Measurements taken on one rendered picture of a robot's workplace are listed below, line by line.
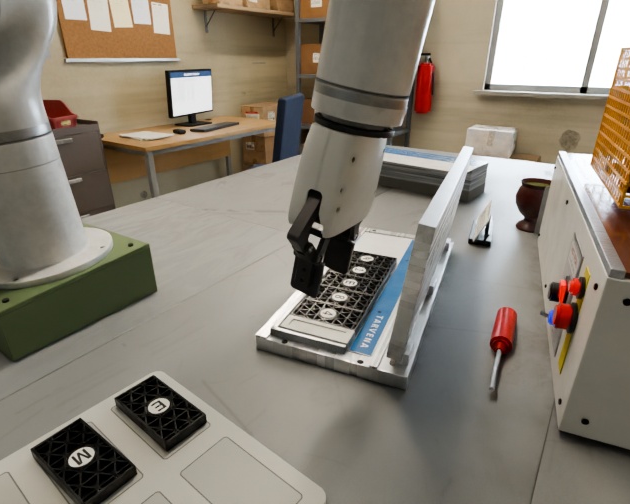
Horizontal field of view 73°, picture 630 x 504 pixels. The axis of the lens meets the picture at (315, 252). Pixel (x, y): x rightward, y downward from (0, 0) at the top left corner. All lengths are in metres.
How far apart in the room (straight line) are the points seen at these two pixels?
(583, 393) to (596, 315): 0.09
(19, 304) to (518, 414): 0.62
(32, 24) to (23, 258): 0.31
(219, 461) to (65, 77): 3.25
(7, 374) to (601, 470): 0.68
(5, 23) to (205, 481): 0.59
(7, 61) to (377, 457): 0.65
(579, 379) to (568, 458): 0.08
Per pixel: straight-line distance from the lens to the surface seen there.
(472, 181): 1.25
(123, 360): 0.63
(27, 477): 0.52
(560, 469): 0.52
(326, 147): 0.37
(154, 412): 0.51
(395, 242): 0.88
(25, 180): 0.69
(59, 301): 0.69
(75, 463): 0.49
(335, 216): 0.38
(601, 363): 0.50
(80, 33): 3.60
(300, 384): 0.55
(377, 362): 0.55
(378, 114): 0.37
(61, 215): 0.72
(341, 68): 0.37
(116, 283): 0.73
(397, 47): 0.37
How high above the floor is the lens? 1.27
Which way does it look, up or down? 25 degrees down
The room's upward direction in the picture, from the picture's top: straight up
